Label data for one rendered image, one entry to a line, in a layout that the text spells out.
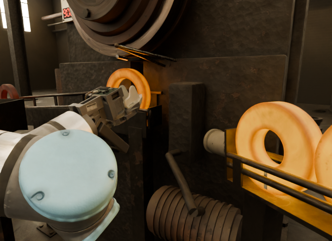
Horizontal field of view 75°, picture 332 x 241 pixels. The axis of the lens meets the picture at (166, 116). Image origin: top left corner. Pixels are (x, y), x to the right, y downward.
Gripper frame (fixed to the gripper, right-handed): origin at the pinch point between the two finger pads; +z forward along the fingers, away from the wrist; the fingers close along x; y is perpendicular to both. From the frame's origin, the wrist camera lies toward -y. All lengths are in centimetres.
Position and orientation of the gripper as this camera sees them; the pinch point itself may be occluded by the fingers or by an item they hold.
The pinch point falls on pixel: (138, 99)
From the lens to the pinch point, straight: 62.1
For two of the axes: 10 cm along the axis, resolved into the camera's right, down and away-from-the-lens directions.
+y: -1.7, -8.8, -4.5
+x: -8.5, -1.1, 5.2
